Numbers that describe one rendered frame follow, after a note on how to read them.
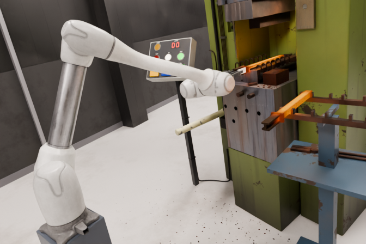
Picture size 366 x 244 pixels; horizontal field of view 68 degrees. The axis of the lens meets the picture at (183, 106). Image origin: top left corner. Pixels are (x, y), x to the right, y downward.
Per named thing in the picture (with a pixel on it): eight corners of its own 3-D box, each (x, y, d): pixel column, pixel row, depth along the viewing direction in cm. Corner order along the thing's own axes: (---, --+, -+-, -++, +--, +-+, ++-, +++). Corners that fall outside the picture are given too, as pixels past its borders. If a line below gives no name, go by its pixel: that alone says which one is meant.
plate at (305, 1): (313, 28, 131) (313, -10, 125) (296, 29, 138) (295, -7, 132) (315, 28, 132) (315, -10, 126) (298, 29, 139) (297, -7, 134)
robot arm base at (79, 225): (65, 252, 98) (61, 240, 96) (38, 230, 112) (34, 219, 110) (107, 220, 111) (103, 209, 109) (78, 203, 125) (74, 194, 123)
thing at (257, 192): (281, 232, 166) (277, 165, 152) (235, 205, 196) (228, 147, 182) (327, 189, 196) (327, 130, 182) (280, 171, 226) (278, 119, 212)
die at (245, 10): (252, 18, 142) (251, -1, 139) (225, 22, 158) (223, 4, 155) (297, 9, 165) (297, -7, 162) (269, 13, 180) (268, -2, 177)
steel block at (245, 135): (277, 165, 152) (273, 89, 138) (228, 147, 182) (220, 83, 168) (327, 130, 182) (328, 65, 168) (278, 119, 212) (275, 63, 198)
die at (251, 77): (257, 84, 153) (256, 69, 150) (231, 80, 169) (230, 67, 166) (299, 67, 175) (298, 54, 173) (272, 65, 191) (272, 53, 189)
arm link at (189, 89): (202, 93, 145) (218, 92, 134) (178, 102, 136) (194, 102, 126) (197, 73, 143) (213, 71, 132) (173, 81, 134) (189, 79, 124)
